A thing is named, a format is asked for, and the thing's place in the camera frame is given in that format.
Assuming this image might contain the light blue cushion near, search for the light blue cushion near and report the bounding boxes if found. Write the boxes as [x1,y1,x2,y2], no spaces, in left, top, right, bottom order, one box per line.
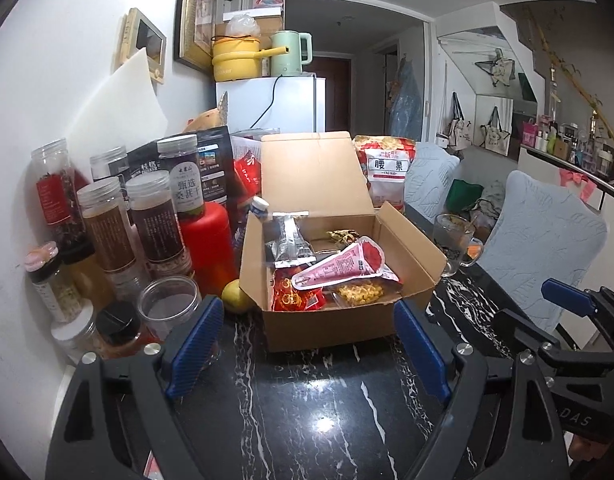
[478,170,608,333]

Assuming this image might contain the dark label jar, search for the dark label jar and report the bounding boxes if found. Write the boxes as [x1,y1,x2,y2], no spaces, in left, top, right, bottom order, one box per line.
[157,134,205,222]

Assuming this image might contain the light blue cushion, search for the light blue cushion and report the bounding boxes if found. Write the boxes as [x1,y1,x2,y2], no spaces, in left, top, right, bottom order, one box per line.
[478,170,608,333]
[405,142,460,222]

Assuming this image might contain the light blue cushion far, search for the light blue cushion far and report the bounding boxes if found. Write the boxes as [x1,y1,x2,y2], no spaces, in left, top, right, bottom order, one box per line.
[405,142,460,222]

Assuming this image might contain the yellow lemon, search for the yellow lemon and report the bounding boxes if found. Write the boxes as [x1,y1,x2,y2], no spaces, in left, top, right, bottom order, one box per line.
[221,278,255,314]

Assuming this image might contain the white mini fridge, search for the white mini fridge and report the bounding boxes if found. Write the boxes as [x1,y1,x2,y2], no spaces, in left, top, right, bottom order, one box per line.
[216,74,327,133]

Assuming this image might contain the brown contents jar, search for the brown contents jar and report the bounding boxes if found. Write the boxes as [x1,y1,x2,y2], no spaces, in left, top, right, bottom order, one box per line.
[126,171,193,278]

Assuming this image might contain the clear jar orange contents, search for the clear jar orange contents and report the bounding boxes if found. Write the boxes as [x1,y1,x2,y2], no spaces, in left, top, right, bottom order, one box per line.
[136,275,202,340]

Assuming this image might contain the pink cone snack packet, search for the pink cone snack packet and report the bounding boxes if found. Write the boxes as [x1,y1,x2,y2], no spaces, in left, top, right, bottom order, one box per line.
[291,236,400,290]

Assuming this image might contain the red label jar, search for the red label jar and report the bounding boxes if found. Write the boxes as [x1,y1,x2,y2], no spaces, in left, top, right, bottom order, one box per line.
[31,139,86,250]

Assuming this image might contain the woven straw fan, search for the woven straw fan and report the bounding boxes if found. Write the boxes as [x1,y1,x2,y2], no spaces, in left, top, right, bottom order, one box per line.
[217,92,229,126]

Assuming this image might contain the green electric kettle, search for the green electric kettle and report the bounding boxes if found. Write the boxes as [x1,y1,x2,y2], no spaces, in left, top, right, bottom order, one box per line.
[270,30,313,77]

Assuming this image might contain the silver foil snack packet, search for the silver foil snack packet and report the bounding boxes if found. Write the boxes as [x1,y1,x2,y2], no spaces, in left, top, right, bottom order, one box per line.
[266,211,316,269]

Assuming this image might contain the small white cap bottle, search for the small white cap bottle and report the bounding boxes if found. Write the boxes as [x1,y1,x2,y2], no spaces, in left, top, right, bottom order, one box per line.
[249,196,269,221]

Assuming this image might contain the yellow crisps clear packet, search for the yellow crisps clear packet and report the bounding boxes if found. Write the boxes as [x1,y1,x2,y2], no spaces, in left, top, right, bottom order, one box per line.
[333,280,386,307]

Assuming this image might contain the brown cardboard box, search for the brown cardboard box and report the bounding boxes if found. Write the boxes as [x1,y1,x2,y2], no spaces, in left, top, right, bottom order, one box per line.
[240,132,446,352]

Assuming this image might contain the red candy packet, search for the red candy packet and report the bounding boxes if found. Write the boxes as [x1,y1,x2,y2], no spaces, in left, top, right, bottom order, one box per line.
[271,266,325,312]

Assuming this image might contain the green gold snack packet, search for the green gold snack packet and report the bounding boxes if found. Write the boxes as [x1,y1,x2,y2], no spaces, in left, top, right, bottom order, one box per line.
[327,230,360,247]

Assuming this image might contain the tan contents jar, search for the tan contents jar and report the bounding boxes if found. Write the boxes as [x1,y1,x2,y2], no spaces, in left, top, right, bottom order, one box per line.
[77,177,136,275]

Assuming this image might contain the white foam board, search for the white foam board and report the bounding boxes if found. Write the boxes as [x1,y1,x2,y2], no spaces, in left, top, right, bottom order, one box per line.
[66,50,168,178]

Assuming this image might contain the cashew nut bag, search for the cashew nut bag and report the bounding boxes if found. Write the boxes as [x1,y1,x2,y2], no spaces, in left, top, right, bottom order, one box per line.
[353,136,415,211]

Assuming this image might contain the yellow pot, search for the yellow pot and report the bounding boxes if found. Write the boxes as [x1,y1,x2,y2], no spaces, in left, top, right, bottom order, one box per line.
[211,36,290,82]

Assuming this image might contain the glass mug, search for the glass mug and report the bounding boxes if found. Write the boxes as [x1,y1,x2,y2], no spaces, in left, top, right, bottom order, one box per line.
[432,214,484,278]

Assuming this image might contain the black lid spice jar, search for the black lid spice jar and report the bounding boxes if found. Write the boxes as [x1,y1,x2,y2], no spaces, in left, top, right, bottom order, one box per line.
[95,300,145,359]

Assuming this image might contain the framed picture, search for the framed picture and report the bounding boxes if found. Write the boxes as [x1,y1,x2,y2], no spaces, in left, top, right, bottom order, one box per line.
[173,0,219,74]

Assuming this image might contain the red cylindrical canister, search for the red cylindrical canister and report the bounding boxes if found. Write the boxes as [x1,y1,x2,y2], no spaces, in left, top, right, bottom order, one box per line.
[180,203,237,296]

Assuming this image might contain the black snack pouch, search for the black snack pouch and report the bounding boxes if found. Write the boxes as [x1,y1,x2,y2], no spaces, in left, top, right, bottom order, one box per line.
[128,126,239,226]

